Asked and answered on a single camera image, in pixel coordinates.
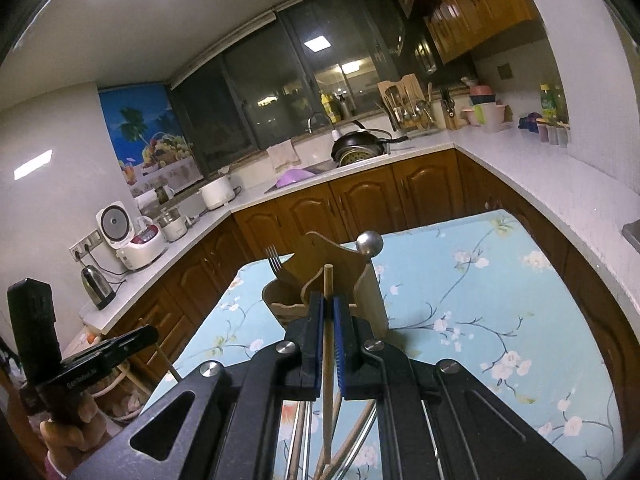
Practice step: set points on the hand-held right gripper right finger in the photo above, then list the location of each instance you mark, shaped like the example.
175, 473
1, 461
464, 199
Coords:
342, 330

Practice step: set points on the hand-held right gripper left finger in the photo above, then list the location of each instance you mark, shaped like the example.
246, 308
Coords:
314, 330

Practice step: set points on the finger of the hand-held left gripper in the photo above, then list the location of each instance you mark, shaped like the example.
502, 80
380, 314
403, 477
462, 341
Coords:
132, 342

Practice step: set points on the wooden chopstick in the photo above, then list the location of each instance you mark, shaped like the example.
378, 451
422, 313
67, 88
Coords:
352, 435
327, 310

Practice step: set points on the wooden utensil holder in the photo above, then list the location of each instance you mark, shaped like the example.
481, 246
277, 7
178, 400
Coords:
320, 265

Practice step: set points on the metal chopstick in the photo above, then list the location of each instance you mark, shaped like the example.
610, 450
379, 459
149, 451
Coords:
296, 440
361, 435

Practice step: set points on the countertop rack with utensils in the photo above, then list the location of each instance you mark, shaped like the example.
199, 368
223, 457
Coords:
405, 105

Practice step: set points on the person's left hand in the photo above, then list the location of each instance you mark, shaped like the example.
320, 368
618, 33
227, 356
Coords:
75, 440

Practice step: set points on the wooden stool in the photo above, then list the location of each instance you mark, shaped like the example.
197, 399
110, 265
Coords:
135, 370

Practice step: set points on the stainless steel kettle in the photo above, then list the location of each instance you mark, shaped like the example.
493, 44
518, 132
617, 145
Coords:
97, 287

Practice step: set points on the metal fork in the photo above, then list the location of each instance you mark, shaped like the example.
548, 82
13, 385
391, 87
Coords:
273, 260

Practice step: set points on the metal spoon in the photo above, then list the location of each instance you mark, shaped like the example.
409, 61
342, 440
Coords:
370, 245

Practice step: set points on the white rice cooker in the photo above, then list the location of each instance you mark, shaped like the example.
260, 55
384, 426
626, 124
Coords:
135, 240

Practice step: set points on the blue floral tablecloth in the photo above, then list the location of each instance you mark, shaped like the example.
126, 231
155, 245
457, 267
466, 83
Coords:
450, 280

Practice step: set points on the wooden lower cabinets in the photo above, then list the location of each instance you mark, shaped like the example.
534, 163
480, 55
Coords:
360, 200

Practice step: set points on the wooden cabinets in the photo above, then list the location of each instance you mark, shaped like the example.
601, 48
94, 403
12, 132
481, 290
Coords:
465, 5
360, 200

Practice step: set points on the small glass jar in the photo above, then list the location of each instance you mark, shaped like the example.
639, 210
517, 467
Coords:
161, 196

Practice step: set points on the purple plastic basin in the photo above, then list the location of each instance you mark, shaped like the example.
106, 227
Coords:
295, 177

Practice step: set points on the white cooker pot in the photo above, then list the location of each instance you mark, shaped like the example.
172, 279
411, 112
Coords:
216, 192

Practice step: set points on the metal steamer pot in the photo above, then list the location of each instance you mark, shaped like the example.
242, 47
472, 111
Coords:
360, 156

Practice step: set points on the black wok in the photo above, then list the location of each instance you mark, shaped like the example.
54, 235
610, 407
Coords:
360, 141

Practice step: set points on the metal kitchen faucet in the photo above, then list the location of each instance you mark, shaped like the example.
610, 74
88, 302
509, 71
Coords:
320, 120

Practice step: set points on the grey dispenser bottle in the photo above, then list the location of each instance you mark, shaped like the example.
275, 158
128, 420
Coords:
344, 109

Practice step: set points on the yellow bottle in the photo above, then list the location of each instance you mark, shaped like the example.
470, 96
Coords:
330, 107

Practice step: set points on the wooden knife block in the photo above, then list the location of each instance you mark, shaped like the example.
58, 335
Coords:
449, 110

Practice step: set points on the dark kitchen window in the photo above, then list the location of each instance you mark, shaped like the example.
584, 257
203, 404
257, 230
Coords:
280, 85

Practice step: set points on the stack of plastic bowls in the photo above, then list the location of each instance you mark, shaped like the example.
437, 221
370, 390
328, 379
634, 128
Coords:
485, 107

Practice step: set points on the row of spice jars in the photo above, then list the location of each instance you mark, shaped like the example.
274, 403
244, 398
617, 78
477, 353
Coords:
554, 132

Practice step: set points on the green label bottle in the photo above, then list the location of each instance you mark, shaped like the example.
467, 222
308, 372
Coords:
548, 102

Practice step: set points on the wooden upper cabinets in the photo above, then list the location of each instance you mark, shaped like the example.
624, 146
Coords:
465, 5

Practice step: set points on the white wall socket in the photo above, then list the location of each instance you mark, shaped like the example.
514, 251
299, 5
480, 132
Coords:
87, 245

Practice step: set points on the fruit and palm wall poster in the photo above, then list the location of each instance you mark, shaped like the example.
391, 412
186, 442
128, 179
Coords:
145, 135

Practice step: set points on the brown wall socket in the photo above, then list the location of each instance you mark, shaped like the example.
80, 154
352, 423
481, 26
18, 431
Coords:
505, 71

